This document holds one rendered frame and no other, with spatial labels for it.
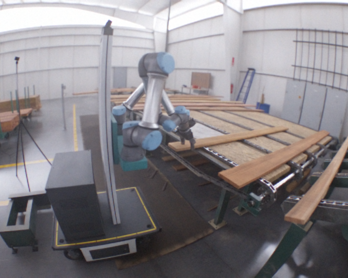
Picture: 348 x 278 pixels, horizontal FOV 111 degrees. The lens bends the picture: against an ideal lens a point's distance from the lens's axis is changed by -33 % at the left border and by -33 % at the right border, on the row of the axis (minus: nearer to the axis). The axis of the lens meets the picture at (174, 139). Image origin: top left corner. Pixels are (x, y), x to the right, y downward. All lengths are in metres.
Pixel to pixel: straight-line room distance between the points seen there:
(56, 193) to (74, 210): 0.18
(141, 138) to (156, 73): 0.35
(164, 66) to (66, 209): 1.10
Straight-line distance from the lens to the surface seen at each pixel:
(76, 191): 1.23
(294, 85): 7.10
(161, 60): 0.92
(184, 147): 1.67
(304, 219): 1.00
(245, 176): 1.34
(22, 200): 2.48
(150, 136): 0.93
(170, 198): 2.39
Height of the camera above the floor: 1.51
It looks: 20 degrees down
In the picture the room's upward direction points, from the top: 4 degrees clockwise
